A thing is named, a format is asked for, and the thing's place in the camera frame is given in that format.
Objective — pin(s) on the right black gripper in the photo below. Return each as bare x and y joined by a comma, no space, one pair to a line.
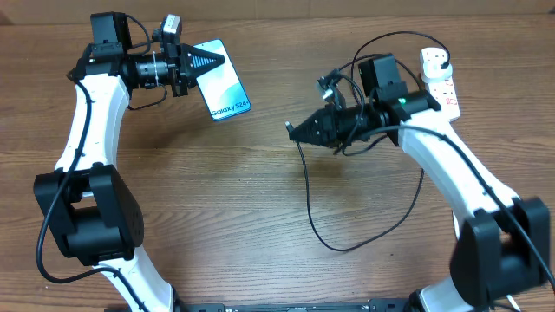
328,122

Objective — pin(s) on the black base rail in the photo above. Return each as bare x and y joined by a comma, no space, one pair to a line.
373,305

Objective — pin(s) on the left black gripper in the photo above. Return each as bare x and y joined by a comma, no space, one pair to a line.
180,57

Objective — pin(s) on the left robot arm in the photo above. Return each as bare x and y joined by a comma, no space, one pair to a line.
87,207

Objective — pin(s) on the white charger plug adapter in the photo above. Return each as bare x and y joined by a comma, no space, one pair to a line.
433,72

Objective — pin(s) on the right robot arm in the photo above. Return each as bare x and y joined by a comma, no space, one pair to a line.
503,241

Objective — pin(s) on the white power strip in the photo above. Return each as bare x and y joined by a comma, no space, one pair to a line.
444,92

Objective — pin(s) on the Galaxy S24+ smartphone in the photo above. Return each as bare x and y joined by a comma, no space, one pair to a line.
221,88

